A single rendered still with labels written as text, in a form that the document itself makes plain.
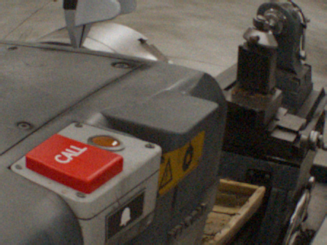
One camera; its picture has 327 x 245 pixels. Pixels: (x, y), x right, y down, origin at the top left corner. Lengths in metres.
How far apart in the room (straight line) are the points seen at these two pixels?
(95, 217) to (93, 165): 0.04
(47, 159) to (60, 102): 0.16
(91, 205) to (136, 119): 0.17
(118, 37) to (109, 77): 0.26
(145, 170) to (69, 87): 0.16
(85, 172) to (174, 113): 0.18
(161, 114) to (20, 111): 0.13
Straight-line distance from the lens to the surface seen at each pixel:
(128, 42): 1.07
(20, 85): 0.78
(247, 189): 1.51
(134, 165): 0.63
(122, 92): 0.77
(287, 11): 2.15
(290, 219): 1.66
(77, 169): 0.58
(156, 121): 0.72
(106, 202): 0.59
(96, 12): 0.75
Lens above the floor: 1.49
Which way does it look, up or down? 20 degrees down
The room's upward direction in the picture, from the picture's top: 7 degrees clockwise
